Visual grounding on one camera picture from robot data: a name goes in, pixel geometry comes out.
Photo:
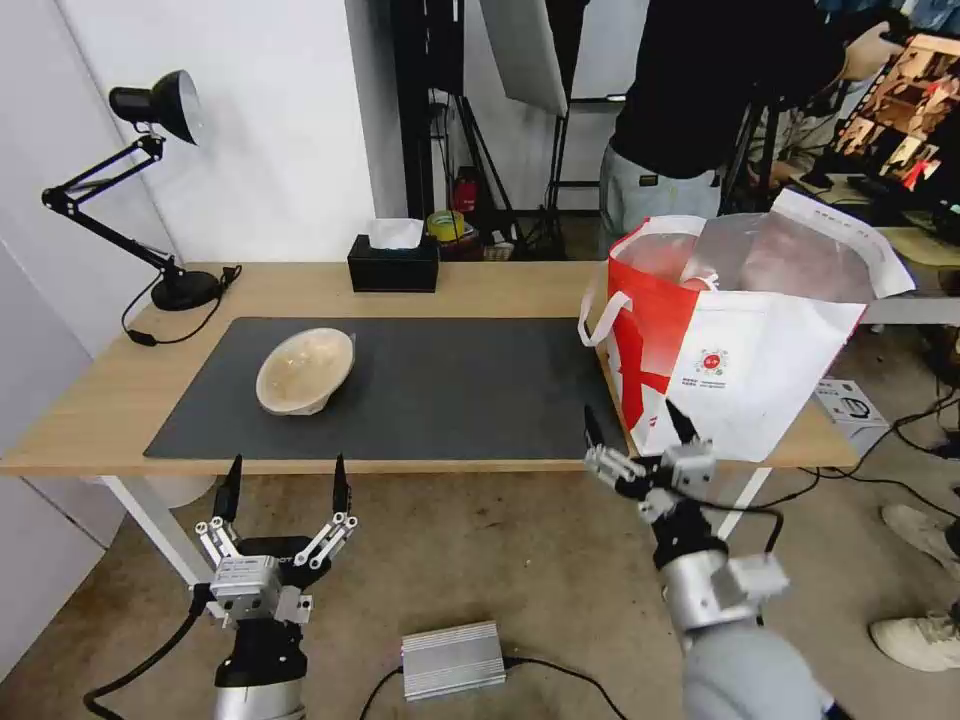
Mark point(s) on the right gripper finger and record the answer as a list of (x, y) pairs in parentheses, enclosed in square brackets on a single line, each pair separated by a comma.
[(682, 429), (611, 461)]

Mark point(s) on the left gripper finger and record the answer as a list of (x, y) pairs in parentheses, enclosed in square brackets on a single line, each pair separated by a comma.
[(225, 499), (341, 495)]

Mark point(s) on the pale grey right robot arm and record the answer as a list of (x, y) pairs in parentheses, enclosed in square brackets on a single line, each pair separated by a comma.
[(742, 675)]

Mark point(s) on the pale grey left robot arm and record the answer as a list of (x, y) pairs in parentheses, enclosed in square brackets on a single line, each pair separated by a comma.
[(259, 701)]

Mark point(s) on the red and white takeout bag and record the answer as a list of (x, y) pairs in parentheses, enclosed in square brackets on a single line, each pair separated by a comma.
[(750, 337)]

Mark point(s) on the white round bin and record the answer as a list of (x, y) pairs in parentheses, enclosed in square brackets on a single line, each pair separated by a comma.
[(184, 487)]

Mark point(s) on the white table leg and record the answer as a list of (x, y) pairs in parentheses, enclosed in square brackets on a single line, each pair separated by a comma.
[(150, 525), (742, 499)]

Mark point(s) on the translucent plastic bowl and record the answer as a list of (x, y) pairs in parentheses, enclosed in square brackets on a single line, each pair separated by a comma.
[(300, 371)]

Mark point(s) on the dark grey desk mat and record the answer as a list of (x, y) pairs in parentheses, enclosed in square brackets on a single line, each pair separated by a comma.
[(450, 390)]

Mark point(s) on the white cardboard box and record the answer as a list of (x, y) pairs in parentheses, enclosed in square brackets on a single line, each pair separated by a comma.
[(851, 416)]

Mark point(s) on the silver power supply box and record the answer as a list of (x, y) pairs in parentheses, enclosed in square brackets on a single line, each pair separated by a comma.
[(450, 660)]

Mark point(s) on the black desk lamp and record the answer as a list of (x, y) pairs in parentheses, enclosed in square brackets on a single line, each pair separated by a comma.
[(180, 289)]

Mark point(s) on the black tissue box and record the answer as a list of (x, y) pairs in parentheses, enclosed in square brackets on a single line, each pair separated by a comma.
[(391, 270)]

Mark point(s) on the white shoe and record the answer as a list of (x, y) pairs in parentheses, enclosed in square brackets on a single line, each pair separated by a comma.
[(915, 641), (922, 532)]

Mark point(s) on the white tissue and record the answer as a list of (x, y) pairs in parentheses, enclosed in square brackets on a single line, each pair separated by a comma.
[(396, 232)]

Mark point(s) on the black tripod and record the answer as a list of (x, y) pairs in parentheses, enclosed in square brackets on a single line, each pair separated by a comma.
[(556, 180)]

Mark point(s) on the yellow green tape roll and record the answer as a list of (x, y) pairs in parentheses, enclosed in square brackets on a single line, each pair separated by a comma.
[(446, 225)]

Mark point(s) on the red fire extinguisher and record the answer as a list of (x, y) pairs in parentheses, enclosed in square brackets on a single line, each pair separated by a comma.
[(466, 196)]

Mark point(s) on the person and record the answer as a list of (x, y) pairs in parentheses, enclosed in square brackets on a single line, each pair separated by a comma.
[(712, 75), (802, 142)]

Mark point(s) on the black computer monitor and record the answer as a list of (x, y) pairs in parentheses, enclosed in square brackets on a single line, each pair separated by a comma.
[(900, 112)]

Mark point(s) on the black metal stand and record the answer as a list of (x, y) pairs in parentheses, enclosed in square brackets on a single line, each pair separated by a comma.
[(414, 112)]

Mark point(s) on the white softbox panel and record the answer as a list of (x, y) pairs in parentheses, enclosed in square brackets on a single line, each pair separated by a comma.
[(529, 52)]

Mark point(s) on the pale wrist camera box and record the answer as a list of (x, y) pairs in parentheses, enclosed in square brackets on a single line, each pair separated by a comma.
[(691, 466), (244, 589)]

